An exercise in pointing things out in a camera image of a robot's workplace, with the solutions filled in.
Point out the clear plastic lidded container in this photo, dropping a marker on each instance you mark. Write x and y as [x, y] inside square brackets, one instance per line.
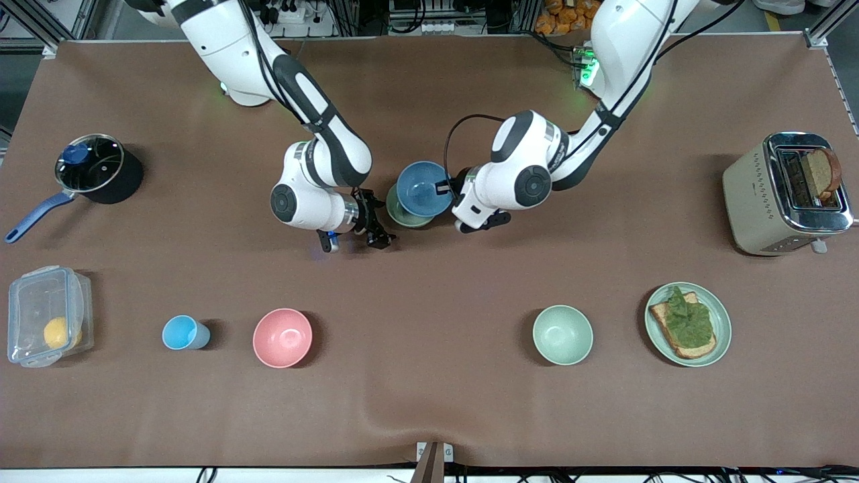
[33, 302]

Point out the toast slice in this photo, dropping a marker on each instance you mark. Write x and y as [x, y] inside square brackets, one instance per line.
[661, 318]

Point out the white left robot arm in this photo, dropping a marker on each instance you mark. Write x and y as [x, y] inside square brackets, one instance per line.
[523, 154]

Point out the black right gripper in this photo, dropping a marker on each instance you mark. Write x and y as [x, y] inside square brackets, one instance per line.
[367, 213]

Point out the brown table cover cloth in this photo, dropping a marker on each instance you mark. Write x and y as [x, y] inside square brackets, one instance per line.
[429, 302]

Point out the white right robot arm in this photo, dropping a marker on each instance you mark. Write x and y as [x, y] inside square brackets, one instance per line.
[302, 208]

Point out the pink bowl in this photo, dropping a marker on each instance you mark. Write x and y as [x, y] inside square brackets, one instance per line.
[282, 337]

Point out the beige chrome toaster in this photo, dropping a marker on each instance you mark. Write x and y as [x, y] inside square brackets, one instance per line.
[751, 215]

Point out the white power strip with plugs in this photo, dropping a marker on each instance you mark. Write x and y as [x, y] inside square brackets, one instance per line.
[298, 13]

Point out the yellow round fruit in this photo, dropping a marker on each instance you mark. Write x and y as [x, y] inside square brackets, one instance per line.
[59, 333]

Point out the orange snack bag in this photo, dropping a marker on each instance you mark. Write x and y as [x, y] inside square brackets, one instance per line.
[557, 17]

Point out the light green bowl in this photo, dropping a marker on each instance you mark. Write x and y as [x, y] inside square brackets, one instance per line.
[396, 216]
[562, 335]

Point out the blue bowl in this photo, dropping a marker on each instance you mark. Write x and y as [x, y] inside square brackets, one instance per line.
[419, 191]

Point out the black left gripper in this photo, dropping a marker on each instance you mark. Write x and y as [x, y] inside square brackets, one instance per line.
[460, 184]

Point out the glass lid with blue knob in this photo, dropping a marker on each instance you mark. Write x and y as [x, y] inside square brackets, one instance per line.
[100, 169]

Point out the light green plate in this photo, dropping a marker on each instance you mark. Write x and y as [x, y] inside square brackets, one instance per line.
[721, 315]

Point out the blue cup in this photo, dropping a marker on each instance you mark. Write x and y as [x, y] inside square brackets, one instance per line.
[180, 333]

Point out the aluminium frame profile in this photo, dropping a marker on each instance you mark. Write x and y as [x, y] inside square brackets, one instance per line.
[60, 28]
[819, 38]

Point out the green lettuce leaf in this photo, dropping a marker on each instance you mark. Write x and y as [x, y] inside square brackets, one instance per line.
[691, 318]

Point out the metal mount bracket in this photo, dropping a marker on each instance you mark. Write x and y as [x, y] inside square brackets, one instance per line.
[424, 453]

